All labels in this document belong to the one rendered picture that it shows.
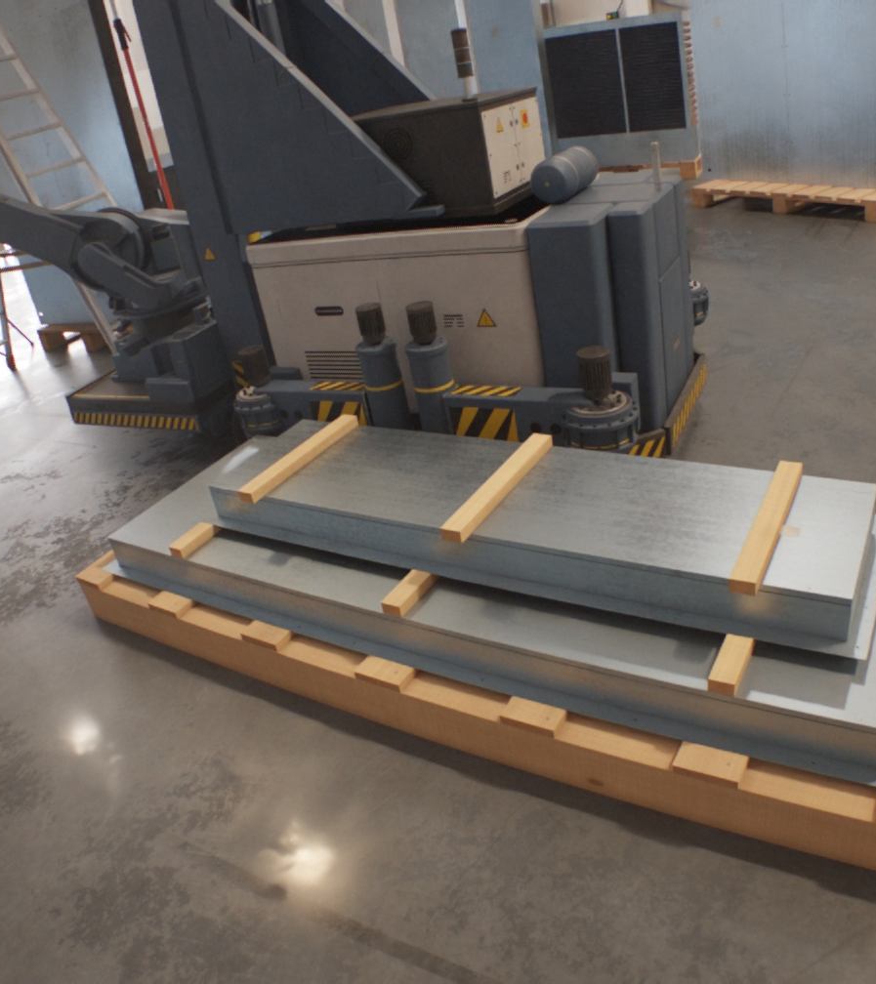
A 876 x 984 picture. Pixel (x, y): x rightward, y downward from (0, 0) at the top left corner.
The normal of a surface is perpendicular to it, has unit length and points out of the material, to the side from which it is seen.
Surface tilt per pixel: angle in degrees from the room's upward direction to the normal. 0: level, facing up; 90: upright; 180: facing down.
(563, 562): 90
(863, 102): 90
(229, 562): 0
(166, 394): 90
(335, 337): 90
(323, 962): 0
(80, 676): 0
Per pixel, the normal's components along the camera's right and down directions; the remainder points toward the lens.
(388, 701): -0.52, 0.48
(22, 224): 0.06, 0.47
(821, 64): -0.77, 0.41
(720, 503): -0.17, -0.87
